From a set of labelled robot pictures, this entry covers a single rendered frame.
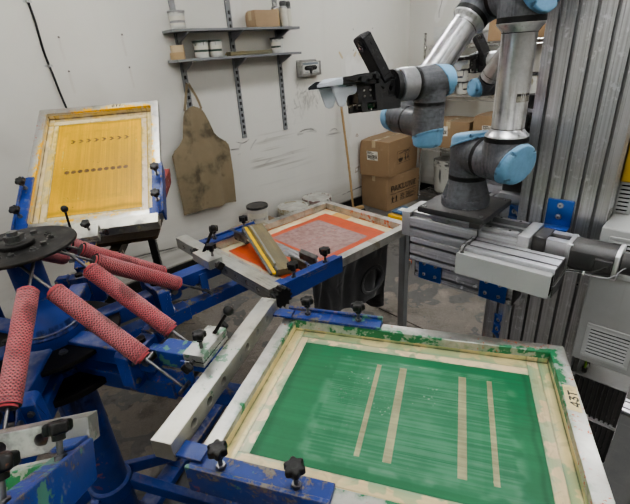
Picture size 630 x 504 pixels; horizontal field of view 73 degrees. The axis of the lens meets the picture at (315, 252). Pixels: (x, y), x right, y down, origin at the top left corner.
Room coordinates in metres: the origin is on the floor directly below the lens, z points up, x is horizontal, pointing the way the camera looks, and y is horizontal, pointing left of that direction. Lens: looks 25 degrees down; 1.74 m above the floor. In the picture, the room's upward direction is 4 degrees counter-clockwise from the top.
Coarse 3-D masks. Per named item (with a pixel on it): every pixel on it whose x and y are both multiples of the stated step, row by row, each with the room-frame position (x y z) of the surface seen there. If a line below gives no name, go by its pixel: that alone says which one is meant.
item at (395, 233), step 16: (304, 208) 2.14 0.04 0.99; (320, 208) 2.18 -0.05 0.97; (336, 208) 2.15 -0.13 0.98; (352, 208) 2.09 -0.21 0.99; (272, 224) 1.97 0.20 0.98; (384, 224) 1.90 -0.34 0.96; (400, 224) 1.83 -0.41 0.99; (224, 240) 1.79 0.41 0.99; (368, 240) 1.67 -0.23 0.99; (384, 240) 1.68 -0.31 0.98; (352, 256) 1.55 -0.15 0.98
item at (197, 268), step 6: (198, 264) 1.44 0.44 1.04; (180, 270) 1.40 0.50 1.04; (186, 270) 1.40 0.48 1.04; (192, 270) 1.40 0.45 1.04; (198, 270) 1.39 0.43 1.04; (204, 270) 1.41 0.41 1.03; (210, 270) 1.42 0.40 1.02; (216, 270) 1.44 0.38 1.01; (180, 276) 1.36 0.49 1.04; (186, 276) 1.36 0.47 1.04; (192, 276) 1.37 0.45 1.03; (198, 276) 1.39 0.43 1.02; (210, 276) 1.42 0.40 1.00; (186, 282) 1.36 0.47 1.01; (192, 282) 1.37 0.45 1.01; (198, 282) 1.39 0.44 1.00; (180, 288) 1.34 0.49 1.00
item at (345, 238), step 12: (348, 228) 1.91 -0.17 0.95; (360, 228) 1.90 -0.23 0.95; (372, 228) 1.89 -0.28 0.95; (312, 240) 1.79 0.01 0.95; (324, 240) 1.78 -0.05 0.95; (336, 240) 1.77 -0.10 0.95; (348, 240) 1.76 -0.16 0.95; (360, 240) 1.75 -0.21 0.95; (312, 252) 1.66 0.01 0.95; (336, 252) 1.65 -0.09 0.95
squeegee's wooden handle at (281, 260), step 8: (256, 224) 1.78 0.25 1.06; (256, 232) 1.71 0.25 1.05; (264, 232) 1.72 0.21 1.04; (264, 240) 1.65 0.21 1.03; (272, 240) 1.66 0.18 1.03; (272, 248) 1.60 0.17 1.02; (272, 256) 1.54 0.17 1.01; (280, 256) 1.55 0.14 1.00; (280, 264) 1.49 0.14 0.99; (280, 272) 1.46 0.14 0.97; (288, 272) 1.48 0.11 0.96
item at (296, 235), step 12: (324, 216) 2.09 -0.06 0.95; (288, 228) 1.96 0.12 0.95; (300, 228) 1.95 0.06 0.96; (312, 228) 1.94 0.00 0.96; (324, 228) 1.93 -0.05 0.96; (336, 228) 1.92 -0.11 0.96; (276, 240) 1.82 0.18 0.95; (288, 240) 1.81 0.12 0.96; (300, 240) 1.80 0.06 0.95; (240, 252) 1.72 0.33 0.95; (252, 252) 1.71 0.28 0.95
